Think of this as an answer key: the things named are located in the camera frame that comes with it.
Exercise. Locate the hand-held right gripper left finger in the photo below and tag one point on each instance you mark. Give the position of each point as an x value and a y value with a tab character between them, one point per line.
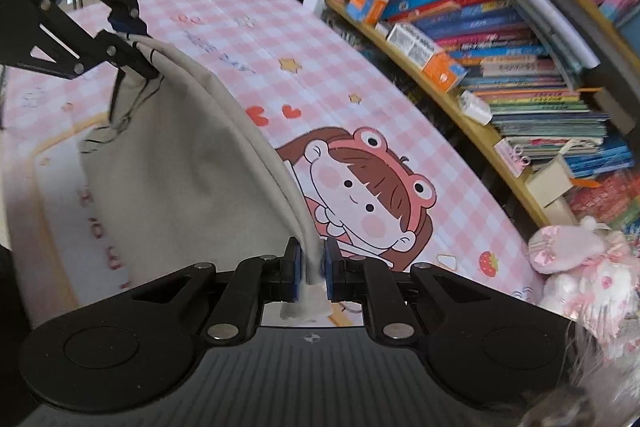
298	277

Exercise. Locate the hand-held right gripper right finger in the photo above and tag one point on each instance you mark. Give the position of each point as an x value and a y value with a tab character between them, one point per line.
329	274

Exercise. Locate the grey garment with black stripes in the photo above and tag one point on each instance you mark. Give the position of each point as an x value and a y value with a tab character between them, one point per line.
190	167

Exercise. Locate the pink checked cartoon blanket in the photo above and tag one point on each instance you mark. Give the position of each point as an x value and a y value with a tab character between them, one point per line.
350	72

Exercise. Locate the small white box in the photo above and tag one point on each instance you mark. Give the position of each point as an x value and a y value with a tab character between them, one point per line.
476	108

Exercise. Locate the beige cardboard box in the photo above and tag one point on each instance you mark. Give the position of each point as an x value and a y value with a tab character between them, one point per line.
547	184

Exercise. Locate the flat white orange box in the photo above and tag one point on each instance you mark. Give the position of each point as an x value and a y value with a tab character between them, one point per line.
425	57

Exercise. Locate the pink plush toy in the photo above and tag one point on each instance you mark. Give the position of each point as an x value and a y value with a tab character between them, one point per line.
585	267

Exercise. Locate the grey fluffy cloth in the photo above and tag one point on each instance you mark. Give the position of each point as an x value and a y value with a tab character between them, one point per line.
595	382

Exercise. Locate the row of colourful books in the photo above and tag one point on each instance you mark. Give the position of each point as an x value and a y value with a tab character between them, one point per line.
500	32

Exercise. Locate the grey rolled tube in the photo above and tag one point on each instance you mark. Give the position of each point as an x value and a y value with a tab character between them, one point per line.
520	7
545	2

